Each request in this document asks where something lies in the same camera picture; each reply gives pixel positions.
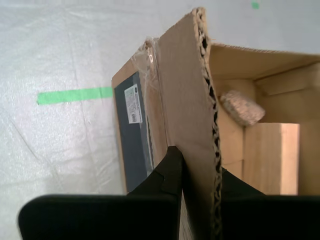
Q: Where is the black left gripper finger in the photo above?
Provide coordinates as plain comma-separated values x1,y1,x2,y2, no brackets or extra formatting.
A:
221,167,320,240
17,145,185,240

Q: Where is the light wooden block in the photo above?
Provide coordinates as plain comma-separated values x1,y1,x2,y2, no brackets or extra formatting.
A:
243,122,300,196

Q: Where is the pinkish speckled granite rock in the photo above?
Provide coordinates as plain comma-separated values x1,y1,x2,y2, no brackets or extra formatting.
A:
219,90,266,127

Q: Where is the brown cardboard box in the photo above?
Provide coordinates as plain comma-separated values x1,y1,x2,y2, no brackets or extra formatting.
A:
111,6,320,240

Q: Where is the translucent plastic table cover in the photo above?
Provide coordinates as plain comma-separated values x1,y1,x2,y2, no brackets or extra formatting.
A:
0,0,320,201

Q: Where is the green tape strip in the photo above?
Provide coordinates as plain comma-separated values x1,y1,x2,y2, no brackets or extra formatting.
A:
36,86,114,105

